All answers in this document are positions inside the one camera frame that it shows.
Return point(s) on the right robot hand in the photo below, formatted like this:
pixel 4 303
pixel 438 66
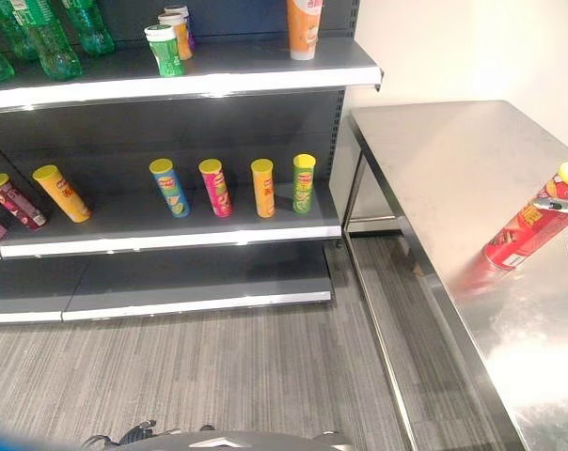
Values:
pixel 559 205

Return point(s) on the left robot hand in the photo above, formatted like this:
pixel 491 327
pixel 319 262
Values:
pixel 134 434

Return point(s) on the red chip can yellow lid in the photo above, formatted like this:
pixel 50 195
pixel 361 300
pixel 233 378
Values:
pixel 528 223

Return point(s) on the stainless steel table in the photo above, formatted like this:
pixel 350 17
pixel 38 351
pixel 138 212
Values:
pixel 495 225

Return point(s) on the grey robot torso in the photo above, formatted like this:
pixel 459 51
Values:
pixel 227 441

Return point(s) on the grey shelf board white edge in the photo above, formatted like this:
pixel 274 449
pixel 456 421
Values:
pixel 209 286
pixel 180 230
pixel 246 70
pixel 25 291

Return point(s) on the blue chip can yellow lid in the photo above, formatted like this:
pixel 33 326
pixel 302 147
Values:
pixel 170 189

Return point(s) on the green chip can yellow lid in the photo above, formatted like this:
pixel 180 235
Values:
pixel 304 184

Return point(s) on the purple chip can yellow lid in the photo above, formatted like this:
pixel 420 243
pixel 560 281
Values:
pixel 17 203

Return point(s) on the pink chip can yellow lid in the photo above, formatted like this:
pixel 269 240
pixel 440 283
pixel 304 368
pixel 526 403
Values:
pixel 216 188

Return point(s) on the orange chip can yellow lid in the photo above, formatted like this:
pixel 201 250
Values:
pixel 263 188

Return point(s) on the dark perforated shelf back panel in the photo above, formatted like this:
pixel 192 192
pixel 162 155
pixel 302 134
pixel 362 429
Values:
pixel 194 136

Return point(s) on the tall orange cup white base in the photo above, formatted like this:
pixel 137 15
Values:
pixel 304 28

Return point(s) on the green cup white lid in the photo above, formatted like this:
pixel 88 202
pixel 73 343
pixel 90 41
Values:
pixel 166 51

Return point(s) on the orange cup white lid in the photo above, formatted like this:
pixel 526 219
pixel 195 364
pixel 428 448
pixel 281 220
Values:
pixel 182 38

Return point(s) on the purple cup white lid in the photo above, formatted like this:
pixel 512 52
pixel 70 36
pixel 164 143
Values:
pixel 184 19

